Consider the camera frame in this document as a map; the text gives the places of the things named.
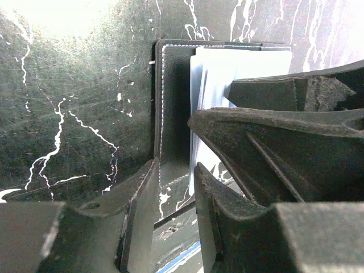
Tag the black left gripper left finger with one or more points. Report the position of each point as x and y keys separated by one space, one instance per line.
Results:
x=112 y=233

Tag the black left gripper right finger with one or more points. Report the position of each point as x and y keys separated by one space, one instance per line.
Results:
x=238 y=235

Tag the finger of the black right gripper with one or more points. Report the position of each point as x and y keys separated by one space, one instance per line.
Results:
x=333 y=89
x=277 y=156

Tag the black leather card holder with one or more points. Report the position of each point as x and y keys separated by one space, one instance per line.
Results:
x=172 y=111

